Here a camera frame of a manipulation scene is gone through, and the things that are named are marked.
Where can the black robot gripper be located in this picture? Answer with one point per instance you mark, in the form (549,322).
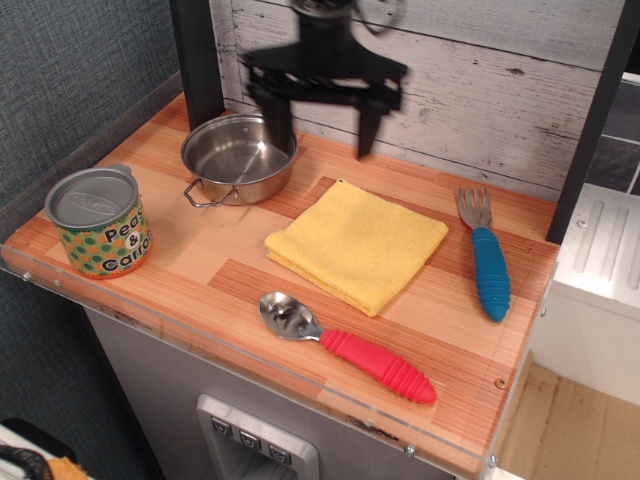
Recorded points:
(325,65)

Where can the stainless steel pot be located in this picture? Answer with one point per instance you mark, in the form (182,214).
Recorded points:
(234,162)

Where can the peas and carrots can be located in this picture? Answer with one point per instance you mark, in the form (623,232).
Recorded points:
(100,219)

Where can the yellow folded cloth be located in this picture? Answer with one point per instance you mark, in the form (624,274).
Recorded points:
(358,247)

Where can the white toy sink unit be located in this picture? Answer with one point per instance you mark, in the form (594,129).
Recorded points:
(587,329)

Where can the grey cabinet with dispenser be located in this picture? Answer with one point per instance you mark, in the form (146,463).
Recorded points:
(207,419)

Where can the orange object at corner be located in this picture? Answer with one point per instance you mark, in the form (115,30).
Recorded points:
(65,469)

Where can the spoon with red handle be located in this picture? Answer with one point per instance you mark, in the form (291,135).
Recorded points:
(291,320)

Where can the fork with blue handle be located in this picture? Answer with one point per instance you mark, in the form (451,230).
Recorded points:
(491,274)

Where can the dark right shelf post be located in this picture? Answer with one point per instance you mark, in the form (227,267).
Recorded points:
(616,61)

